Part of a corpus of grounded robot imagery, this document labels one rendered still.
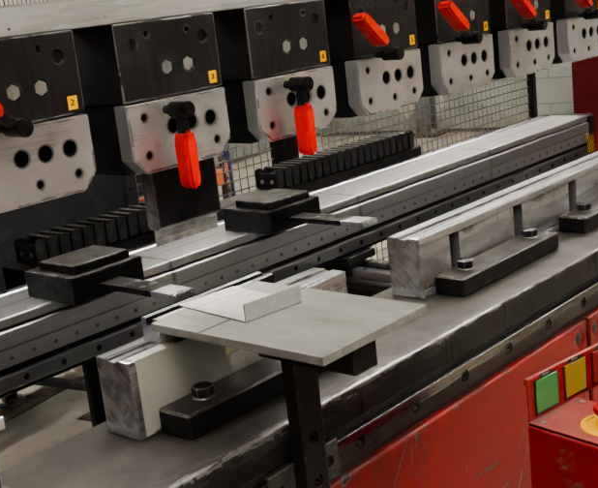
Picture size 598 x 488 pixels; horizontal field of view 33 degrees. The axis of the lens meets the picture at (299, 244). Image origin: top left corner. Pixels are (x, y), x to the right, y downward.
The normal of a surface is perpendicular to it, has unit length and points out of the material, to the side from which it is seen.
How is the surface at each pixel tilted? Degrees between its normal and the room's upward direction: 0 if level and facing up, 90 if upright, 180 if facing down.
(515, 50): 90
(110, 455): 0
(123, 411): 90
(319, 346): 0
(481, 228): 90
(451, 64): 90
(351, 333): 0
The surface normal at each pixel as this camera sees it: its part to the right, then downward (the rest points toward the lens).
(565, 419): -0.11, -0.96
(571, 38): 0.74, 0.07
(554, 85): -0.50, 0.26
